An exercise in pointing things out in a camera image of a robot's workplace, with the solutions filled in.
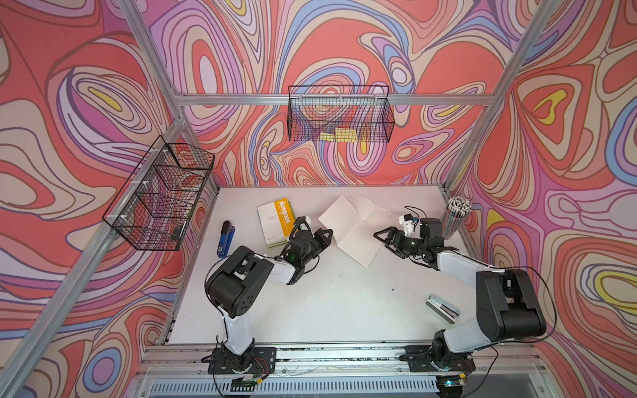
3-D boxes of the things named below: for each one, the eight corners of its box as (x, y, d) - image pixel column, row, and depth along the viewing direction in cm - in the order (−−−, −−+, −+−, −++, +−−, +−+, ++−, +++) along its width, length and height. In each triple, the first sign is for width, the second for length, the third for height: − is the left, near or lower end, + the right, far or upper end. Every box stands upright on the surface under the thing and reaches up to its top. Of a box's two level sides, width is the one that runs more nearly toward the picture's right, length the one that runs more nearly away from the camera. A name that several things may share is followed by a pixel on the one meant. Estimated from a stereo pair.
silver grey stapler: (423, 306, 85) (425, 303, 84) (429, 295, 88) (431, 292, 86) (452, 326, 81) (455, 324, 80) (458, 313, 84) (461, 311, 82)
